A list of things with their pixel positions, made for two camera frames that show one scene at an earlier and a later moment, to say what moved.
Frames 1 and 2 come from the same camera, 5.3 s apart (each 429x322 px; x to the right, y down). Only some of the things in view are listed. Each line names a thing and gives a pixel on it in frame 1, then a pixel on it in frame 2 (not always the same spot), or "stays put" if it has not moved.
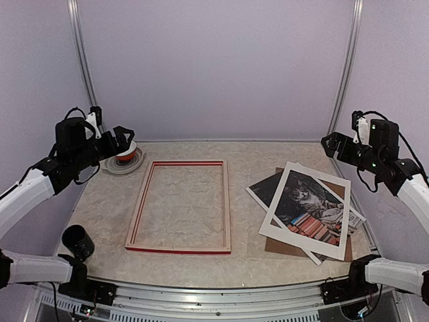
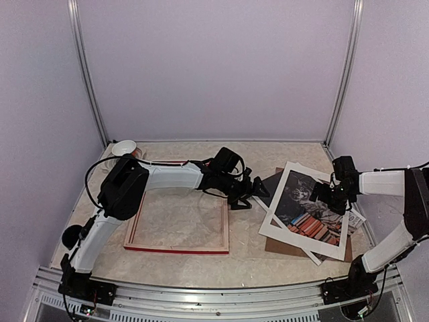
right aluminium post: x=346 y=67 stays put
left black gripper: x=111 y=148 -> x=246 y=192
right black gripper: x=338 y=138 -> x=340 y=208
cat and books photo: x=306 y=207 stays put
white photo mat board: x=297 y=239 stays put
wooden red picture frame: x=206 y=249 stays put
